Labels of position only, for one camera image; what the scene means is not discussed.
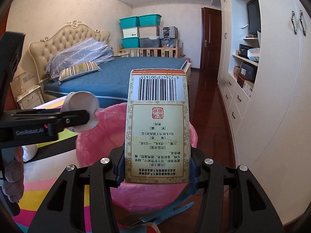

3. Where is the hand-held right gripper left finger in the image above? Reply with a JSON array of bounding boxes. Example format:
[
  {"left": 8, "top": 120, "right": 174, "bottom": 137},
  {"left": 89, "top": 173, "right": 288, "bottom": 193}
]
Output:
[{"left": 28, "top": 146, "right": 126, "bottom": 233}]

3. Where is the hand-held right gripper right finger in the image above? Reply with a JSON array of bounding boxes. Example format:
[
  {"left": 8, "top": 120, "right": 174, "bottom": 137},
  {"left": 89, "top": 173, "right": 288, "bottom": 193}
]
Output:
[{"left": 188, "top": 147, "right": 285, "bottom": 233}]

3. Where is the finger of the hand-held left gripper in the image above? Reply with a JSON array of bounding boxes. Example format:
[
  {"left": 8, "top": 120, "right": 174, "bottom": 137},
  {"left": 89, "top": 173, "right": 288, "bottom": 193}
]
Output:
[{"left": 47, "top": 110, "right": 89, "bottom": 136}]

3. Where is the white plastic bottle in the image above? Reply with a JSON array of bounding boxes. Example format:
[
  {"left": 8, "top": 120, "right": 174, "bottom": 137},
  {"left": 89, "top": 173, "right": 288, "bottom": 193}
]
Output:
[{"left": 64, "top": 91, "right": 100, "bottom": 132}]

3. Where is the pink-bagged trash bin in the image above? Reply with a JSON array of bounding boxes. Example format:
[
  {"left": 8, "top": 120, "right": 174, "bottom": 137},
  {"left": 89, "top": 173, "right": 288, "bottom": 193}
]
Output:
[{"left": 75, "top": 103, "right": 198, "bottom": 214}]

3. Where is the beige medicine box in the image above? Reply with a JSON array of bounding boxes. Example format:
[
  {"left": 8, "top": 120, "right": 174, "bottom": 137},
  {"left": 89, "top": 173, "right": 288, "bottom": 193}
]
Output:
[{"left": 124, "top": 69, "right": 190, "bottom": 183}]

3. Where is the person's left hand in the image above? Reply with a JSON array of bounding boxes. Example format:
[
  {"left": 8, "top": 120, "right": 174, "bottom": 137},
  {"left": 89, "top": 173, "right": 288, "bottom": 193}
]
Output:
[{"left": 0, "top": 147, "right": 25, "bottom": 203}]

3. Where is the white soft lump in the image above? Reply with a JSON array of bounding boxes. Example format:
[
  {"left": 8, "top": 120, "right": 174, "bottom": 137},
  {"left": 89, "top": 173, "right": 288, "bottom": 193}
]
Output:
[{"left": 23, "top": 144, "right": 38, "bottom": 162}]

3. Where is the cream nightstand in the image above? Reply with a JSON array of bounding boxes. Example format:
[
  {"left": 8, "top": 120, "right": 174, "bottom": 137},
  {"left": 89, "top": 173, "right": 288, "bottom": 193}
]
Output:
[{"left": 16, "top": 85, "right": 45, "bottom": 110}]

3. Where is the striped pillow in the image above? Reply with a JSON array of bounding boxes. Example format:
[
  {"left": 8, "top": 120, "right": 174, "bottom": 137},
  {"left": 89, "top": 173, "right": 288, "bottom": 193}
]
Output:
[{"left": 59, "top": 61, "right": 101, "bottom": 82}]

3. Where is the blue plastic piece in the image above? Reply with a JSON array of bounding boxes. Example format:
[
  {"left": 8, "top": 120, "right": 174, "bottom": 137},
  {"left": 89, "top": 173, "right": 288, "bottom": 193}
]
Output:
[{"left": 141, "top": 201, "right": 195, "bottom": 226}]

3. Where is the blue bed cover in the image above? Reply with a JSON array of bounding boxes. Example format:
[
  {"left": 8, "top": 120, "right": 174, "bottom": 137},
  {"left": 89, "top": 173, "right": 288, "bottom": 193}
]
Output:
[{"left": 44, "top": 57, "right": 189, "bottom": 108}]

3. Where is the colourful striped mat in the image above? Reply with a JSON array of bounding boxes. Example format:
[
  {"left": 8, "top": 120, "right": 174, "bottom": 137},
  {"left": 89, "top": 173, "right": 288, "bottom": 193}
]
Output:
[{"left": 0, "top": 96, "right": 161, "bottom": 233}]

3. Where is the blue-grey patterned duvet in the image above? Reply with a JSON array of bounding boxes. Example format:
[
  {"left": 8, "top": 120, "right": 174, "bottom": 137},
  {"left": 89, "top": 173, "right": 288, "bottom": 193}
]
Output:
[{"left": 46, "top": 37, "right": 114, "bottom": 79}]

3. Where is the cream tufted-headboard bed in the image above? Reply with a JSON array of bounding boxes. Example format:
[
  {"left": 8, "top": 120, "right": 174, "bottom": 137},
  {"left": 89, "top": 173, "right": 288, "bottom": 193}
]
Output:
[{"left": 29, "top": 19, "right": 192, "bottom": 108}]

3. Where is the teal storage box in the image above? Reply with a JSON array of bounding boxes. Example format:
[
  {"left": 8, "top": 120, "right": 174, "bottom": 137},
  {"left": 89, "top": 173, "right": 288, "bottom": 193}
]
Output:
[
  {"left": 121, "top": 37, "right": 141, "bottom": 49},
  {"left": 120, "top": 17, "right": 141, "bottom": 29},
  {"left": 138, "top": 15, "right": 162, "bottom": 27}
]

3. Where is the beige shoe box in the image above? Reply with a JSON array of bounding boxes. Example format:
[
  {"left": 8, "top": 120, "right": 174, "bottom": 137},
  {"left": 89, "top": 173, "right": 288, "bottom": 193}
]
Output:
[{"left": 243, "top": 80, "right": 255, "bottom": 94}]

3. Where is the white storage box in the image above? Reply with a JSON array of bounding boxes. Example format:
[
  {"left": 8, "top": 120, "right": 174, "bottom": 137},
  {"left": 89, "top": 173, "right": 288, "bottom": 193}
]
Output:
[{"left": 122, "top": 27, "right": 140, "bottom": 39}]

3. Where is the white wardrobe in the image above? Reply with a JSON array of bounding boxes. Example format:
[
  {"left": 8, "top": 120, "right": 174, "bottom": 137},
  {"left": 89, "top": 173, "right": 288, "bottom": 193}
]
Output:
[{"left": 217, "top": 0, "right": 311, "bottom": 224}]

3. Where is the grey clear storage box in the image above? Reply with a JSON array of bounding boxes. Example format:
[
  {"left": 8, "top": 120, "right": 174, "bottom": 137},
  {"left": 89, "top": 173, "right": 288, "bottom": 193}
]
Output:
[{"left": 140, "top": 37, "right": 161, "bottom": 48}]

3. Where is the beige storage box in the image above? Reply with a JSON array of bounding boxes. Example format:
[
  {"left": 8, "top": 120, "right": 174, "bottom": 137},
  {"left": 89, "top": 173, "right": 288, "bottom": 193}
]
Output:
[{"left": 138, "top": 25, "right": 160, "bottom": 38}]

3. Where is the dark patterned bag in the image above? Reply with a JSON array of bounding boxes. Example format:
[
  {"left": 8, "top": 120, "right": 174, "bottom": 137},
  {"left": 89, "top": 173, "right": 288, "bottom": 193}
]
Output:
[{"left": 161, "top": 38, "right": 178, "bottom": 49}]

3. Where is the checkered bag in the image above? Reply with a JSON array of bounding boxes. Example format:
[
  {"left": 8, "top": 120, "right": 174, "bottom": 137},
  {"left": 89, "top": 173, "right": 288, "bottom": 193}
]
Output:
[{"left": 159, "top": 26, "right": 179, "bottom": 39}]

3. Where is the brown wooden door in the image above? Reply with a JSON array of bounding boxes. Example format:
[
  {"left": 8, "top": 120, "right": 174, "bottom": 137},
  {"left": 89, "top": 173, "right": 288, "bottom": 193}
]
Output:
[{"left": 200, "top": 7, "right": 222, "bottom": 70}]

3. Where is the black television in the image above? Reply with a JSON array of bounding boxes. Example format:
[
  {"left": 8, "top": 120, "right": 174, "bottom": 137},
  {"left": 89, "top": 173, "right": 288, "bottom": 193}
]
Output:
[{"left": 246, "top": 0, "right": 261, "bottom": 36}]

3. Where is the wooden crib rail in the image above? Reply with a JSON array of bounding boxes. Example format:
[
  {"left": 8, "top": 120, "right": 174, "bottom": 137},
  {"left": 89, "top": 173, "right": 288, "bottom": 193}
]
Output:
[{"left": 117, "top": 42, "right": 184, "bottom": 59}]

